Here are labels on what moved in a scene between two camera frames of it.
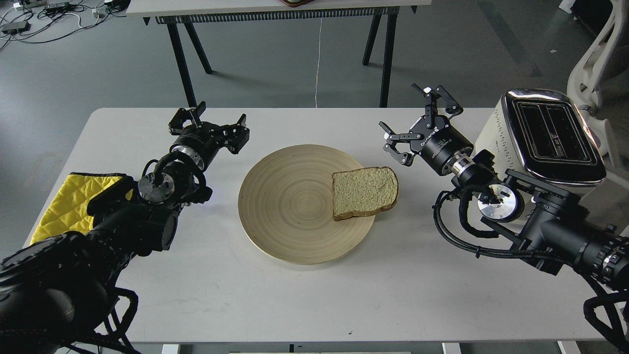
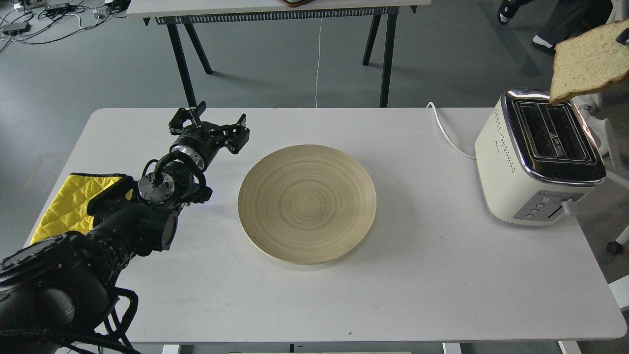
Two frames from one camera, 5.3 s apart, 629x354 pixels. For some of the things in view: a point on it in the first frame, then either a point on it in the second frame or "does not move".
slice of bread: x=363 y=191 to x=590 y=59
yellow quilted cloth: x=68 y=211 does not move
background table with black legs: x=180 y=14 does not move
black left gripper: x=203 y=140 does not move
